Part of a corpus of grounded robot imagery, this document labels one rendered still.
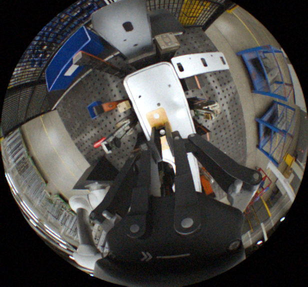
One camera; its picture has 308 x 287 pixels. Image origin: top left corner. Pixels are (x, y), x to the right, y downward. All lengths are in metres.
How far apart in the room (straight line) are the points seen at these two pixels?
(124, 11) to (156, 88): 0.34
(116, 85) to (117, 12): 0.65
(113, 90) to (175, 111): 0.51
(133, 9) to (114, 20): 0.04
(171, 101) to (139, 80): 0.16
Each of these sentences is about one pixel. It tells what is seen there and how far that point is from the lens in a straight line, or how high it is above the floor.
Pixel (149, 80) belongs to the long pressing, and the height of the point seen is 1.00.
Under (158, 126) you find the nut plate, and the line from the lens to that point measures 0.20.
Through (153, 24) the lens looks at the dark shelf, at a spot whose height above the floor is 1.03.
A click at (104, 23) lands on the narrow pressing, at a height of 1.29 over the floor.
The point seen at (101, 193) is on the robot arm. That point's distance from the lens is 0.94.
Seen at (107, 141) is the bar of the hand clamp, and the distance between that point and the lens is 0.29.
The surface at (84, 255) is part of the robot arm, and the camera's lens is 0.61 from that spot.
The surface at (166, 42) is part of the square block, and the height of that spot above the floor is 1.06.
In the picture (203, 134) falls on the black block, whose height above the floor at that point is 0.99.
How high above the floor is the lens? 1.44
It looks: 68 degrees down
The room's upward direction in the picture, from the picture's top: 175 degrees counter-clockwise
